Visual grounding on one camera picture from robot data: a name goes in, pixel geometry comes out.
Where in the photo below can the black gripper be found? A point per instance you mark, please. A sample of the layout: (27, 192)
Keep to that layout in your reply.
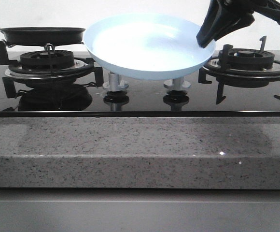
(218, 23)

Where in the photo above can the light blue plate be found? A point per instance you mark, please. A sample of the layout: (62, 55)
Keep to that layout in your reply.
(147, 46)

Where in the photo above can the black frying pan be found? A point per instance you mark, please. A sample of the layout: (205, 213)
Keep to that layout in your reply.
(40, 36)

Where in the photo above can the right black gas burner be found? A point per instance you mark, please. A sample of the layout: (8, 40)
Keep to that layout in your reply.
(250, 59)

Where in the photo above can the black gas burner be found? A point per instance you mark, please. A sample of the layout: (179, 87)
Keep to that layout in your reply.
(250, 59)
(40, 60)

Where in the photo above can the right black pan support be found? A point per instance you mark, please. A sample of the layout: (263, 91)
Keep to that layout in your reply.
(218, 67)

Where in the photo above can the black pan support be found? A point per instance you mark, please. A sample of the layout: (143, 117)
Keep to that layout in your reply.
(46, 79)
(218, 67)

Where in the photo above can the silver right stove knob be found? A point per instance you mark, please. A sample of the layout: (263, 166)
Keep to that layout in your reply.
(177, 84)

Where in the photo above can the silver stove knob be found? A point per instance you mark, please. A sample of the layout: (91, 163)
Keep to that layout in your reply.
(177, 84)
(115, 83)

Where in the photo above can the black glass cooktop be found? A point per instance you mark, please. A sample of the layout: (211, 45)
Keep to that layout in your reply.
(212, 97)

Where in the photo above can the silver left stove knob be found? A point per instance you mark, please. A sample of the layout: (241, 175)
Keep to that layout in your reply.
(115, 83)

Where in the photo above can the left black pan support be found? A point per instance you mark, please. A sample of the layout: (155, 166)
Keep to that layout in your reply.
(46, 79)

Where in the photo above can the left black gas burner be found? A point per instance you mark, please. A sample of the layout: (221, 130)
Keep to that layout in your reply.
(40, 60)

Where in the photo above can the grey cabinet drawer front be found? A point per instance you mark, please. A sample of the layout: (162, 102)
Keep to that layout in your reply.
(124, 210)

